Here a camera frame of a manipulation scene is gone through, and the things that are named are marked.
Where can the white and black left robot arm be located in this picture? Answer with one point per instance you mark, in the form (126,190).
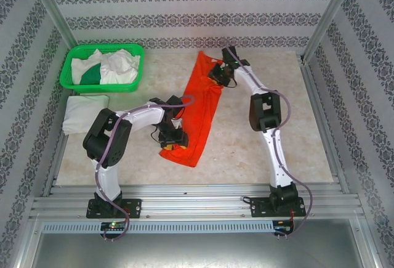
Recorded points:
(141,114)

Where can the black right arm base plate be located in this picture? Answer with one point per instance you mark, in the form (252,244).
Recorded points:
(260,208)

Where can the orange t-shirt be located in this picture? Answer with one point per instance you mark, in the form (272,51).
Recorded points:
(200,117)

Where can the left controller circuit board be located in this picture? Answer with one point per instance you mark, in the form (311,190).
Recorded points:
(114,225)

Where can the aluminium corner post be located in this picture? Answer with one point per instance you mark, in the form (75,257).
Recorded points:
(332,12)
(52,6)

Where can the right controller circuit board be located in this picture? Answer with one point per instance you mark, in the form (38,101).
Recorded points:
(283,227)

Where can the grey sheet metal panel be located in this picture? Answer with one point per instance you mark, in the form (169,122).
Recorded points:
(197,251)

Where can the green plastic basket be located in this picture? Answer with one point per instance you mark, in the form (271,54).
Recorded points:
(66,77)

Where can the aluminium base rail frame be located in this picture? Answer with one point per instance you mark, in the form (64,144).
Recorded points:
(197,206)

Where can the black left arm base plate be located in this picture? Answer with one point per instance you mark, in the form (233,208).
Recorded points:
(132,208)

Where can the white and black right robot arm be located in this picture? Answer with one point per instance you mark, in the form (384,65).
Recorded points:
(278,163)

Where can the folded white t-shirt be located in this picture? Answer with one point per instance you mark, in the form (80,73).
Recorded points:
(80,111)

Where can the aluminium side rail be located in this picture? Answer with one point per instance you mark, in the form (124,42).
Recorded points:
(326,132)
(53,172)

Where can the controller circuit board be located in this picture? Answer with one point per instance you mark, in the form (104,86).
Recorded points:
(283,227)
(114,225)

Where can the green t-shirt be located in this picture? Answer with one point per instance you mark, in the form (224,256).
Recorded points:
(92,75)

